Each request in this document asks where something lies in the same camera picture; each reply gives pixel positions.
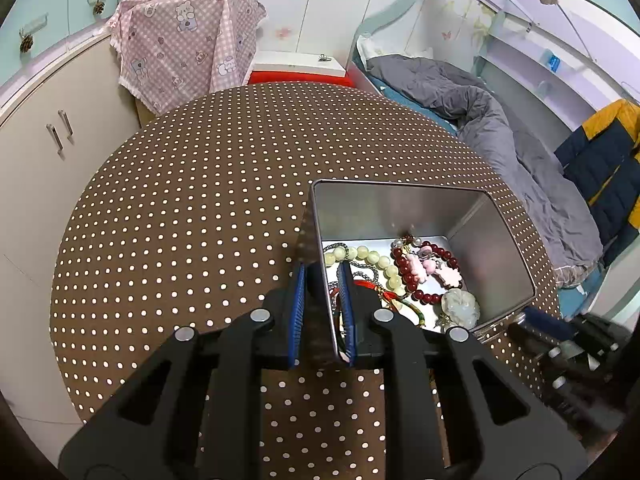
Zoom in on cream bead bracelet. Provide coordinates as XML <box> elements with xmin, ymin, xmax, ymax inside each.
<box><xmin>322</xmin><ymin>244</ymin><xmax>403</xmax><ymax>291</ymax></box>

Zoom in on white pillow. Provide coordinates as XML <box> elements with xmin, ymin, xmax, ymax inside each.
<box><xmin>356</xmin><ymin>35</ymin><xmax>436</xmax><ymax>61</ymax></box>

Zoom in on red string bracelet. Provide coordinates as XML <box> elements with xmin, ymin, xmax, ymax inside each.
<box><xmin>327</xmin><ymin>280</ymin><xmax>427</xmax><ymax>329</ymax></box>

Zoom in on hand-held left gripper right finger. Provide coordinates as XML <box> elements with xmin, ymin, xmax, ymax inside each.
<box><xmin>336</xmin><ymin>262</ymin><xmax>588</xmax><ymax>480</ymax></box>

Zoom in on white flat box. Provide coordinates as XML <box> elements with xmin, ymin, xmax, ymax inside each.
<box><xmin>250</xmin><ymin>50</ymin><xmax>347</xmax><ymax>78</ymax></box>

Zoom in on teal bed sheet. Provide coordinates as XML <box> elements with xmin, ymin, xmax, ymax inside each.
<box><xmin>372</xmin><ymin>77</ymin><xmax>461</xmax><ymax>136</ymax></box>

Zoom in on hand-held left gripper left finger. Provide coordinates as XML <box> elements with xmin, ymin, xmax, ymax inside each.
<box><xmin>57</xmin><ymin>262</ymin><xmax>307</xmax><ymax>480</ymax></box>

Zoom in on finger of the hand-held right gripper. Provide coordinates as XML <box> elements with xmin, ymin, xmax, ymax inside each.
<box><xmin>522</xmin><ymin>306</ymin><xmax>581</xmax><ymax>341</ymax></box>
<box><xmin>507</xmin><ymin>324</ymin><xmax>566</xmax><ymax>361</ymax></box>

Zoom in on white wardrobe with butterfly stickers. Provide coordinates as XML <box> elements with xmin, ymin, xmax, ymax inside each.
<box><xmin>247</xmin><ymin>0</ymin><xmax>421</xmax><ymax>68</ymax></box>

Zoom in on teal bed frame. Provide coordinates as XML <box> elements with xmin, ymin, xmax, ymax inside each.
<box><xmin>350</xmin><ymin>0</ymin><xmax>640</xmax><ymax>68</ymax></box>

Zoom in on grey duvet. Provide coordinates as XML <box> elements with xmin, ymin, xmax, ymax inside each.
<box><xmin>366</xmin><ymin>54</ymin><xmax>603</xmax><ymax>273</ymax></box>

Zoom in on lavender wall shelf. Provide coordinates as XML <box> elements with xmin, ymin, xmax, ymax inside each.
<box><xmin>472</xmin><ymin>35</ymin><xmax>608</xmax><ymax>126</ymax></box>

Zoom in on pink checked cloth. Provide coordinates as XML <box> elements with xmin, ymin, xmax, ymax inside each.
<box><xmin>107</xmin><ymin>0</ymin><xmax>268</xmax><ymax>116</ymax></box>

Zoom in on dark red bead bracelet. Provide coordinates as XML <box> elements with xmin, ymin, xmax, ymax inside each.
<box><xmin>391</xmin><ymin>241</ymin><xmax>459</xmax><ymax>305</ymax></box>

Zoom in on metal cabinet handle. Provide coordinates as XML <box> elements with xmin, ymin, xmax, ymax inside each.
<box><xmin>46</xmin><ymin>122</ymin><xmax>66</xmax><ymax>161</ymax></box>
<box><xmin>57</xmin><ymin>109</ymin><xmax>75</xmax><ymax>144</ymax></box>

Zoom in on silver metal tin box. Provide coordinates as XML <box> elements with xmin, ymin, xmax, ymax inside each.
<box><xmin>295</xmin><ymin>178</ymin><xmax>537</xmax><ymax>368</ymax></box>

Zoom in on beige cabinet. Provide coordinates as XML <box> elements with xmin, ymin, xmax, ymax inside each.
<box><xmin>0</xmin><ymin>35</ymin><xmax>141</xmax><ymax>431</ymax></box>

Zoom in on silver chain necklace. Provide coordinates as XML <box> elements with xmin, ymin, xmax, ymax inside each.
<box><xmin>327</xmin><ymin>259</ymin><xmax>386</xmax><ymax>291</ymax></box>

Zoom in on navy and yellow jacket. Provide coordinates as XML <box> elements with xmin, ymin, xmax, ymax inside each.
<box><xmin>554</xmin><ymin>99</ymin><xmax>640</xmax><ymax>266</ymax></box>

